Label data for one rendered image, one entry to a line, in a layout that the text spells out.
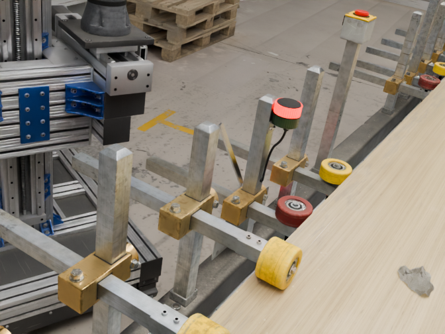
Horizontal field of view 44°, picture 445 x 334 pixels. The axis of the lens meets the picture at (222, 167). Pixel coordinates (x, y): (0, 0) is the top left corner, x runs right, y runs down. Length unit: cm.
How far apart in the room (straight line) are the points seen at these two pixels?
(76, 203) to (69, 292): 153
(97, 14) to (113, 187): 97
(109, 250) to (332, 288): 41
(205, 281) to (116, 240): 46
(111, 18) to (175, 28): 294
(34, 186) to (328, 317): 128
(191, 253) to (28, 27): 92
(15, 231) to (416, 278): 73
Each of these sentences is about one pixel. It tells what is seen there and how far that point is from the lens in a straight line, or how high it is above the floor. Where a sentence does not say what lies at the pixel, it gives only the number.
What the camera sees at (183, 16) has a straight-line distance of 461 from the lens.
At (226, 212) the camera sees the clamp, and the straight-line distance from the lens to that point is 129.
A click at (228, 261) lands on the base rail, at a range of 137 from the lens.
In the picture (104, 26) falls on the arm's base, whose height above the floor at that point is 107.
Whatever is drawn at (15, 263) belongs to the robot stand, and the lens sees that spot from 211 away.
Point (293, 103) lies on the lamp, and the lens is 122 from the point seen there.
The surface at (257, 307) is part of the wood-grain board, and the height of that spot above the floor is 90.
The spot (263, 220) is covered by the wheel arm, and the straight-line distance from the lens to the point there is 129.
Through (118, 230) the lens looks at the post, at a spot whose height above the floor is 103.
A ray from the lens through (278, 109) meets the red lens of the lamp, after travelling 120.
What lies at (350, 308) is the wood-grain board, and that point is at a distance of 103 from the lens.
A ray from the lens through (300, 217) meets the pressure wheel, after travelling 122.
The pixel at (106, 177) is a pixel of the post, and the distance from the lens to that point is 83.
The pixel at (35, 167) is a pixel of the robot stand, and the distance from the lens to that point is 197.
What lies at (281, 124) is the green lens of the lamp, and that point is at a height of 107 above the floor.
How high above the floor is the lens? 155
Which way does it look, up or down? 29 degrees down
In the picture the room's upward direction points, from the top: 9 degrees clockwise
